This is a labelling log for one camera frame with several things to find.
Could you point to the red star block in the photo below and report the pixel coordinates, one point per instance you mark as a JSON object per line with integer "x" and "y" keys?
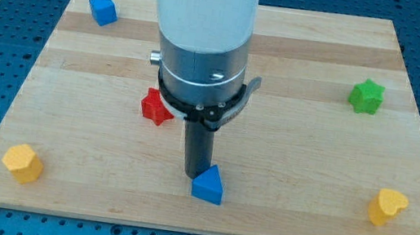
{"x": 154, "y": 109}

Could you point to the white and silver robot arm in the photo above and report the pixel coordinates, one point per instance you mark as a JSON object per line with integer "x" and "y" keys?
{"x": 204, "y": 45}

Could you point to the green star block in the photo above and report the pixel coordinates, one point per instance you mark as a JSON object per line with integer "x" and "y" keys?
{"x": 366, "y": 97}

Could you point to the black clamp with grey lever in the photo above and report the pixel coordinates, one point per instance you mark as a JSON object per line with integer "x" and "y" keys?
{"x": 198, "y": 103}

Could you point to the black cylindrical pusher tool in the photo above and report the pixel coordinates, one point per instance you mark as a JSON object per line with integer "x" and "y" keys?
{"x": 199, "y": 143}

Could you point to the blue triangle block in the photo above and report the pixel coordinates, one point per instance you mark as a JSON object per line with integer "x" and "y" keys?
{"x": 208, "y": 186}

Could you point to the wooden board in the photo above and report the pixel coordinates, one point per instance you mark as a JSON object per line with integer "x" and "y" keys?
{"x": 296, "y": 161}

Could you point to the blue cube block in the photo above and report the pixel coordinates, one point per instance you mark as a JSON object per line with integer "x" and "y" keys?
{"x": 103, "y": 11}

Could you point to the yellow pentagon block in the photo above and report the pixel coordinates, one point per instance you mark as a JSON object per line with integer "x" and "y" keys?
{"x": 23, "y": 163}

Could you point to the yellow heart block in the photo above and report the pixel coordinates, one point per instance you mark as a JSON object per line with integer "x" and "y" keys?
{"x": 386, "y": 205}

